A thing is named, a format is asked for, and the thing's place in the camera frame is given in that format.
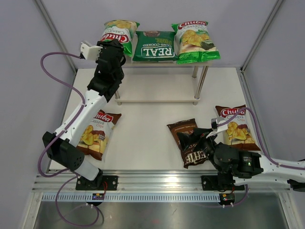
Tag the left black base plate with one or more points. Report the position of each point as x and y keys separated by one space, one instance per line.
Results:
x=109 y=182

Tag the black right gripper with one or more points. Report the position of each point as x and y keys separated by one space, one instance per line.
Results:
x=186 y=139

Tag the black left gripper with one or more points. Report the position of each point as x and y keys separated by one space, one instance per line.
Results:
x=115 y=43

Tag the white two-tier shelf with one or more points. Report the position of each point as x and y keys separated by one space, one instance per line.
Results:
x=164 y=82

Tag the green Chuba seaweed bag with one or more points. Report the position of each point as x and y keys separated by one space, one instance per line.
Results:
x=121 y=30
x=195 y=44

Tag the aluminium frame post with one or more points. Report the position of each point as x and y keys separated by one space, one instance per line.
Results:
x=271 y=16
x=50 y=24

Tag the aluminium frame post right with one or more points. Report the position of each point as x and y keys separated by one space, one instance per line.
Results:
x=271 y=16

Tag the green Real chips bag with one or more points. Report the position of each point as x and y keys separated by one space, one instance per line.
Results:
x=155 y=46

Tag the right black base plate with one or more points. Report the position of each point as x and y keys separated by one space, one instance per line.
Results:
x=210 y=183

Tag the white slotted cable duct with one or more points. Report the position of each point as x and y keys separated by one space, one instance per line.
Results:
x=132 y=197

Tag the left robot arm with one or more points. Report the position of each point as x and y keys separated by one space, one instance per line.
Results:
x=61 y=145

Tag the aluminium frame post left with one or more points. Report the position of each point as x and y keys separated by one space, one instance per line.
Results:
x=50 y=24

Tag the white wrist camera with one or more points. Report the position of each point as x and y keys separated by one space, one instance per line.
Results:
x=89 y=52
x=218 y=125

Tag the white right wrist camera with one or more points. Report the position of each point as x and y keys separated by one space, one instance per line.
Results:
x=218 y=125

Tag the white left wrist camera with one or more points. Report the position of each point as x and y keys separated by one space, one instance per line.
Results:
x=89 y=52

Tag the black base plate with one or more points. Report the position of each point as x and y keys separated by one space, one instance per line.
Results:
x=210 y=183
x=109 y=182

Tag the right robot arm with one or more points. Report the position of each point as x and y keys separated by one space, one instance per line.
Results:
x=240 y=167

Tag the brown chuba bag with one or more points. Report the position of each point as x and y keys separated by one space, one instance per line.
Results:
x=238 y=134
x=97 y=134

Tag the brown Kettle chips bag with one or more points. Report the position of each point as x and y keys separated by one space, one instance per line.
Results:
x=187 y=155

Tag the aluminium mounting rail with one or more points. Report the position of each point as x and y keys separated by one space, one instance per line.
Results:
x=158 y=181

